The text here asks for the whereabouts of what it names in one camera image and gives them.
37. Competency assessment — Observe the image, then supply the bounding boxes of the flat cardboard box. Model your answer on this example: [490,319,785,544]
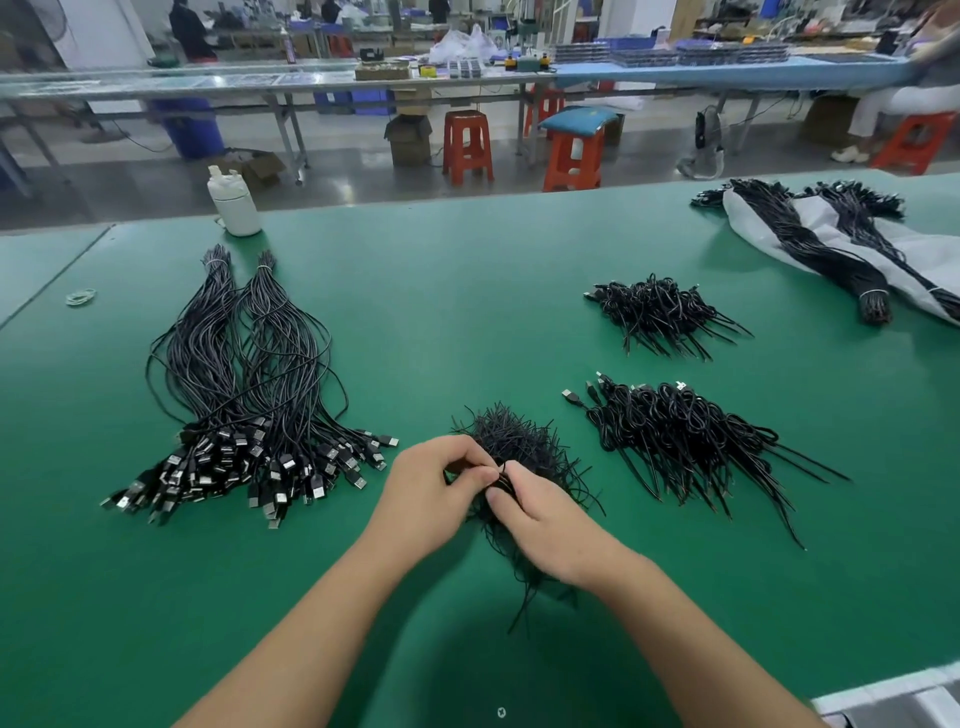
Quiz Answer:
[216,147,288,190]

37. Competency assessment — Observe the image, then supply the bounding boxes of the white plastic bag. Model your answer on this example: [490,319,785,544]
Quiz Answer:
[720,191,960,328]

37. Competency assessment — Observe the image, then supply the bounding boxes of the person's right hand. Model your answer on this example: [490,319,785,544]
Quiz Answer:
[484,459,640,595]

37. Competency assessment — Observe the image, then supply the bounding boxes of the red stool with blue cushion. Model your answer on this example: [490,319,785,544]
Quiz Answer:
[537,105,621,193]

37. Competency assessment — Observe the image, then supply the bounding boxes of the crumpled clear plastic bags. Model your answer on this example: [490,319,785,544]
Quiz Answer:
[428,23,501,66]

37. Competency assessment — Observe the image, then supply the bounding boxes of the blue plastic bin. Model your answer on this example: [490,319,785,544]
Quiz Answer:
[148,97,226,161]

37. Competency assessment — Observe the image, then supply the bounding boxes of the single black twist tie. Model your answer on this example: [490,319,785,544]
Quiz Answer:
[447,460,520,498]

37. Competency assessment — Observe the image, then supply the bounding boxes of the person's right forearm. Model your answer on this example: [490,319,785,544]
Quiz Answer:
[592,551,826,728]

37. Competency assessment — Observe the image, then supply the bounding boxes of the open cardboard box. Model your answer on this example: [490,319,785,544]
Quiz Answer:
[384,113,435,168]

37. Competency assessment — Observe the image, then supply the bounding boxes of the small pile of coiled cables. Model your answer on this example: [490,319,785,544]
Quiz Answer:
[583,273,754,363]

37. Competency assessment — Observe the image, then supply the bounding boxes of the person's left forearm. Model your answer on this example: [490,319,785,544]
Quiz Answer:
[172,525,421,728]

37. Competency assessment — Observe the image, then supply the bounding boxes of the pile of black twist ties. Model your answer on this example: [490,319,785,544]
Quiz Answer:
[448,402,606,635]

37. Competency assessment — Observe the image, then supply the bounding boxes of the long workbench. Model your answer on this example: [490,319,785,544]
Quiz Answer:
[0,54,925,189]

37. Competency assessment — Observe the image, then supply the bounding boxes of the white plastic tray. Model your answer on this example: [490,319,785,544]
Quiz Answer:
[810,659,960,728]

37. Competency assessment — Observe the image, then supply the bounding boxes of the white water bottle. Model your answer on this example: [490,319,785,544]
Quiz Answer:
[207,165,263,239]

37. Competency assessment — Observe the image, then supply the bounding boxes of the person's left hand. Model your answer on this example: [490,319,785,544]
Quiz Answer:
[366,434,501,573]

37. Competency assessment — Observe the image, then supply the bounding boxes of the large pile of coiled cables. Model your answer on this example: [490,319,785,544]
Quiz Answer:
[561,371,853,551]

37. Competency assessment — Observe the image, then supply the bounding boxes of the stacks of dark trays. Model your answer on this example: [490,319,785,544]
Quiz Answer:
[553,40,792,69]

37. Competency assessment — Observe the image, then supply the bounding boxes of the blue storage crates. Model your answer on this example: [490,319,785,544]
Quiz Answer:
[313,89,396,117]

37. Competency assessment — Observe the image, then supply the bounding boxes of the red plastic stool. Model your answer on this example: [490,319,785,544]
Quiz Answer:
[523,87,567,141]
[441,109,495,187]
[870,111,958,177]

